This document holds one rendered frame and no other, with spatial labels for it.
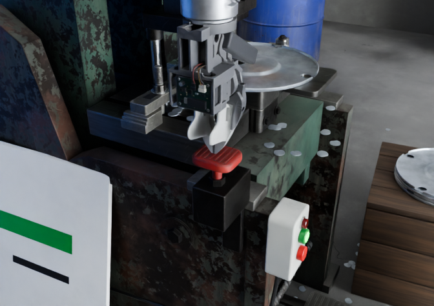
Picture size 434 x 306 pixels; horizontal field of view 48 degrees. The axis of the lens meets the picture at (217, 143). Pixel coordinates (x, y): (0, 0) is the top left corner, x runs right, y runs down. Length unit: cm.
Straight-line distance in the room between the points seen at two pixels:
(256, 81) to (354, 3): 350
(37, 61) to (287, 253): 64
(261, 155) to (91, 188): 38
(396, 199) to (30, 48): 102
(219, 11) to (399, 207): 93
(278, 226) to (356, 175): 136
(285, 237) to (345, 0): 371
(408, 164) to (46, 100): 104
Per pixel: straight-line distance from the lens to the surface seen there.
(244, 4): 102
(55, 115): 110
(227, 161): 74
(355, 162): 228
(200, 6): 62
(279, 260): 90
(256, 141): 103
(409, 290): 158
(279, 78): 99
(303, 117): 115
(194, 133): 71
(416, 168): 156
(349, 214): 195
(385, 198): 144
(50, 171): 116
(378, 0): 438
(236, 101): 69
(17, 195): 126
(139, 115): 95
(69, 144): 112
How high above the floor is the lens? 114
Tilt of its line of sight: 29 degrees down
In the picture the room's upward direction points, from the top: straight up
